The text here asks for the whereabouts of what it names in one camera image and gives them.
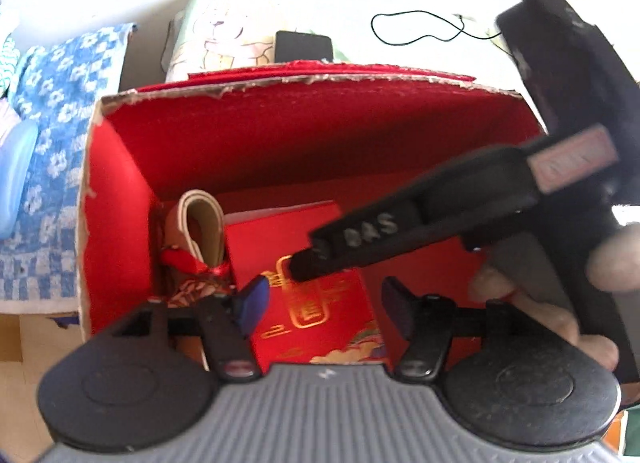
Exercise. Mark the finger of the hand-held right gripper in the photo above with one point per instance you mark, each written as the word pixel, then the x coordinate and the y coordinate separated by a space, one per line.
pixel 380 230

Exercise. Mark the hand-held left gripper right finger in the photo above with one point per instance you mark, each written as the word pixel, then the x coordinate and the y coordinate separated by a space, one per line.
pixel 397 305

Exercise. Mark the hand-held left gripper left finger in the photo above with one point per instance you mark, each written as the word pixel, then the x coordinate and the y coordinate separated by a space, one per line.
pixel 252 303

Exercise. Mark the red booklet with gold print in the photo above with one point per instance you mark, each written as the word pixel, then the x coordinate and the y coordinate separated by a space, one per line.
pixel 295 243

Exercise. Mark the red cardboard box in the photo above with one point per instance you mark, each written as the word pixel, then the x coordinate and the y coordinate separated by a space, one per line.
pixel 300 143

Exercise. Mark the person's right hand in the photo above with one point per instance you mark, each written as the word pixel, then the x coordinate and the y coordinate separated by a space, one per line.
pixel 525 300

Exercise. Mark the beige roll with red ribbon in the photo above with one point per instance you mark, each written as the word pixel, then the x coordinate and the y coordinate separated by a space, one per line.
pixel 200 228

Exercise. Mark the black phone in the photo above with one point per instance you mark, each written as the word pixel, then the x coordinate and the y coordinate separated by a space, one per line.
pixel 302 47

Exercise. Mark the cartoon bear printed cloth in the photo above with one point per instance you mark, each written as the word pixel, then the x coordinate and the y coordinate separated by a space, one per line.
pixel 225 33

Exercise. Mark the blue floral towel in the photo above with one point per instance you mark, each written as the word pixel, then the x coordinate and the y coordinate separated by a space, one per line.
pixel 65 108

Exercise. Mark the light blue plastic object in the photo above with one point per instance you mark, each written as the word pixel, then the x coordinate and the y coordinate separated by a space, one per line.
pixel 15 173

